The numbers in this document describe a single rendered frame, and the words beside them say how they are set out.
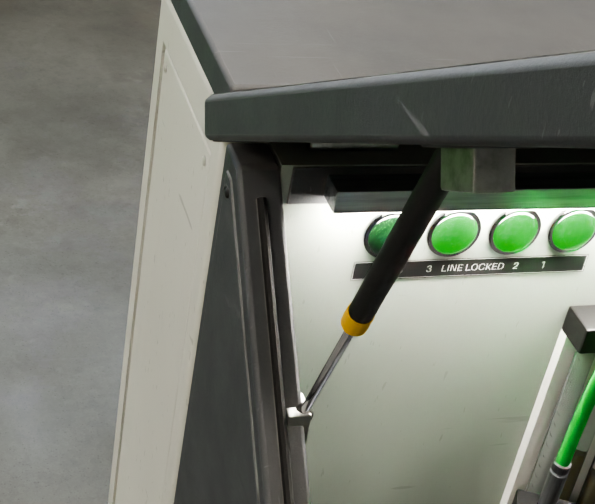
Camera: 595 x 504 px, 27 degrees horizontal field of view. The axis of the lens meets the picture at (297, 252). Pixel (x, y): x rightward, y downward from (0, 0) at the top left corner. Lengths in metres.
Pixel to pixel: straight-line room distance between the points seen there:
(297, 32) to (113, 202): 2.53
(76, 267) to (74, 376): 0.44
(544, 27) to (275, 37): 0.29
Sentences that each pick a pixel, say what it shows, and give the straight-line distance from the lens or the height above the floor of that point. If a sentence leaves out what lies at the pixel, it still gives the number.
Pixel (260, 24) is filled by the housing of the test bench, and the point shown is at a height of 1.50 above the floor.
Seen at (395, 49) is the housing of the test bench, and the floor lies 1.50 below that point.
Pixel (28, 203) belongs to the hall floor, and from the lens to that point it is 3.60.
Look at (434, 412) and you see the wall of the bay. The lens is 1.26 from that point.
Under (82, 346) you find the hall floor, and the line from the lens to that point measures 3.10.
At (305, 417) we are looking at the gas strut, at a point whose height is 1.31.
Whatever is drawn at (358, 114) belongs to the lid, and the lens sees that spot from 0.70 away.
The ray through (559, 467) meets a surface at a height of 1.16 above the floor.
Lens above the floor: 1.96
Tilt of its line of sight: 34 degrees down
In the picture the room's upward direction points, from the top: 11 degrees clockwise
